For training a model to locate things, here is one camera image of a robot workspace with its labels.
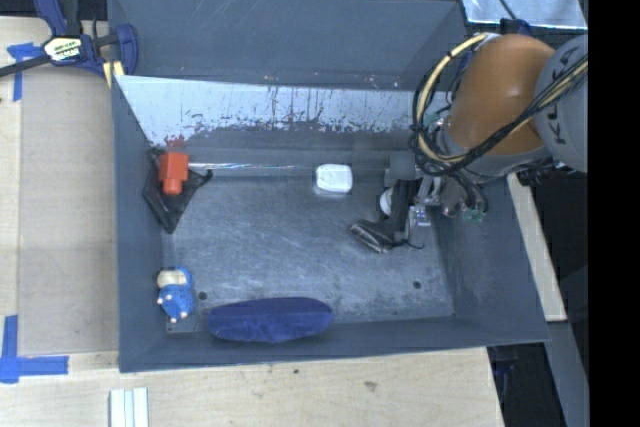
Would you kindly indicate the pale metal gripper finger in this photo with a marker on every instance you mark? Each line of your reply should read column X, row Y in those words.
column 401, row 165
column 420, row 226

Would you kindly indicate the black triangular sheet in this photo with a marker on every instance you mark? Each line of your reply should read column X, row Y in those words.
column 167, row 207

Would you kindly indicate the red plastic block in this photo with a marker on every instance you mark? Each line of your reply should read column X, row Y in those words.
column 173, row 171

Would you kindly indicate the white rounded block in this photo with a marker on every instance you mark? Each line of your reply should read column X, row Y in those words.
column 333, row 178

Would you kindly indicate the blue toy figure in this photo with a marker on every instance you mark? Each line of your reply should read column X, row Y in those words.
column 175, row 294

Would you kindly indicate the grey metal bin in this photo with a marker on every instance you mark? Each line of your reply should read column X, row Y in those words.
column 280, row 245

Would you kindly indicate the dark blue cloth pouch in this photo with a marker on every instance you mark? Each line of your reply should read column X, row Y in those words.
column 270, row 319

